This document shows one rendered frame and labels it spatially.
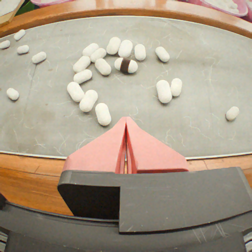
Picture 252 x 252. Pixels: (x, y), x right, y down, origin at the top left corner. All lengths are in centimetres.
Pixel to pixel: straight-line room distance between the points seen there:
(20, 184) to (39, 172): 4
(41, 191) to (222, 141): 29
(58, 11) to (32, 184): 36
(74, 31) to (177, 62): 22
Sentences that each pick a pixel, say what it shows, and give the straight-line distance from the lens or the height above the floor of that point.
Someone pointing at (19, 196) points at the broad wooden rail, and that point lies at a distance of 27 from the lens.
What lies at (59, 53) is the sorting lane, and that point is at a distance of 34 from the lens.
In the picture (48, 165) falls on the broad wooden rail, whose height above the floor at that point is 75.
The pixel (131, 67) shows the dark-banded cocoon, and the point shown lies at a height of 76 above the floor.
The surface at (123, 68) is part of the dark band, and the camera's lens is 26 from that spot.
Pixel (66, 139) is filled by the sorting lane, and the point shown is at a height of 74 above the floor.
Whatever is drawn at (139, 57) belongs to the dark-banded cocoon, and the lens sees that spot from 28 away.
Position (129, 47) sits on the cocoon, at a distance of 29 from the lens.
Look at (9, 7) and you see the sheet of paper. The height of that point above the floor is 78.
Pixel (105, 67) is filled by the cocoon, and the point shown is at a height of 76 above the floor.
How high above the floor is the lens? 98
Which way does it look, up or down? 76 degrees down
